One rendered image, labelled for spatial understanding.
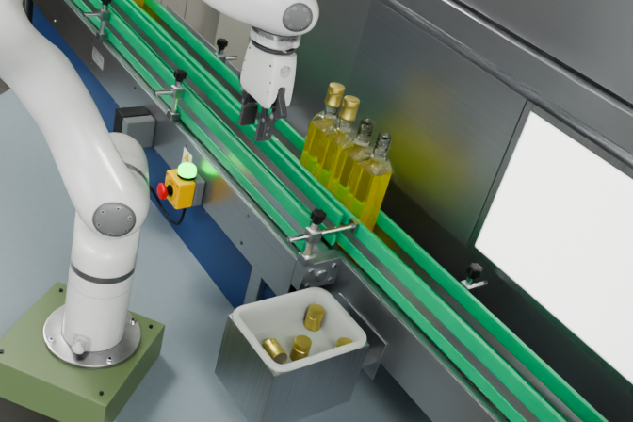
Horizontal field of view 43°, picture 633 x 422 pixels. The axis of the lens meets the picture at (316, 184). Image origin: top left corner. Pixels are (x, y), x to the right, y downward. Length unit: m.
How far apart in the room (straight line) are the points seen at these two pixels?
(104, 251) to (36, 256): 0.54
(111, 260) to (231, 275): 0.49
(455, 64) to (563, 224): 0.38
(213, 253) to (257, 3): 0.91
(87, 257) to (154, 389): 0.36
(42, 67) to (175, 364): 0.76
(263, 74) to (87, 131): 0.30
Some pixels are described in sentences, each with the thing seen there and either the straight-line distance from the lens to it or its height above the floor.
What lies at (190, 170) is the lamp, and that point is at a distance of 1.91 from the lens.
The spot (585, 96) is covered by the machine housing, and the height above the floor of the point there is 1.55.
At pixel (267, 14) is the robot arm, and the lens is 1.22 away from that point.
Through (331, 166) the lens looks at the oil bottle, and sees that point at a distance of 1.72.
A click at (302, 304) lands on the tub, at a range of 1.65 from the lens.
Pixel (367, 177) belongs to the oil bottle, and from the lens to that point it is 1.63.
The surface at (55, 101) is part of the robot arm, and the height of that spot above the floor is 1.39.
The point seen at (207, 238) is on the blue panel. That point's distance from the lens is 2.01.
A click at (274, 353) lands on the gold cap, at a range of 1.54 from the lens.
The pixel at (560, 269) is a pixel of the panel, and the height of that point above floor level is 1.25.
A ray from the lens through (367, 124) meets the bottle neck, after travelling 1.64.
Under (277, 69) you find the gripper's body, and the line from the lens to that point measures 1.34.
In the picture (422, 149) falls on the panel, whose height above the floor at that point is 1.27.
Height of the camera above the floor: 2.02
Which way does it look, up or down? 31 degrees down
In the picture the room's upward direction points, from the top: 15 degrees clockwise
